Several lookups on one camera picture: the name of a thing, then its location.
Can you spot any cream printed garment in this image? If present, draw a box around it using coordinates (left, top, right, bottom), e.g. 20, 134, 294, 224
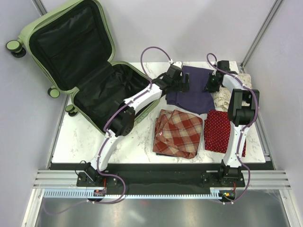
213, 87, 251, 112

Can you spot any purple garment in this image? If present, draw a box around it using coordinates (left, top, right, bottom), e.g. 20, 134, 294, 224
166, 66, 215, 114

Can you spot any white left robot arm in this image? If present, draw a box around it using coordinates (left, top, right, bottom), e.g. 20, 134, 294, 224
78, 61, 189, 186

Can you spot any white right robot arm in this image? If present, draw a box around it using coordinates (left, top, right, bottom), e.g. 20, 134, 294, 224
202, 70, 259, 187

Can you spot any red polka dot cloth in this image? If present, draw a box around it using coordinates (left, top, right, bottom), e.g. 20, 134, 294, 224
204, 110, 247, 158

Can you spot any red plaid folded shirt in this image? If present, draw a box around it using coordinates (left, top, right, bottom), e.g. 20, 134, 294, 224
152, 109, 203, 159

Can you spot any green hard-shell suitcase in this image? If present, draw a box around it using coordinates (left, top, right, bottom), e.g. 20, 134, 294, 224
6, 0, 150, 131

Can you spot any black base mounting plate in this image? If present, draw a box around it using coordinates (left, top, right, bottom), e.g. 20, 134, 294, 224
75, 163, 246, 196

